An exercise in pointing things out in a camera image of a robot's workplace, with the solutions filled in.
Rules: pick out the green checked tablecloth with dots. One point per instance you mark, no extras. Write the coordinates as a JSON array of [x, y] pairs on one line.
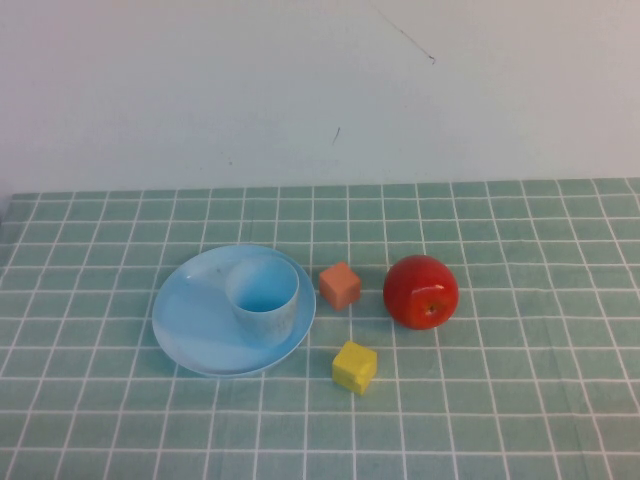
[[100, 400]]

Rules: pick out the red apple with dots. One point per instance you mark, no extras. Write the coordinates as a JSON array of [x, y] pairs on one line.
[[420, 292]]

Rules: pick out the orange foam cube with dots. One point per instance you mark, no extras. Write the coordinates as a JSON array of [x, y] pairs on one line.
[[340, 285]]

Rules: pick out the light blue round plate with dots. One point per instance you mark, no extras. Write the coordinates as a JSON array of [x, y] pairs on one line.
[[195, 320]]

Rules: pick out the light blue plastic cup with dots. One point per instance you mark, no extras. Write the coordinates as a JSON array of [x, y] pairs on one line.
[[262, 300]]

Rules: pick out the yellow foam cube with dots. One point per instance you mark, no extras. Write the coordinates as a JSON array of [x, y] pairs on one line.
[[354, 367]]

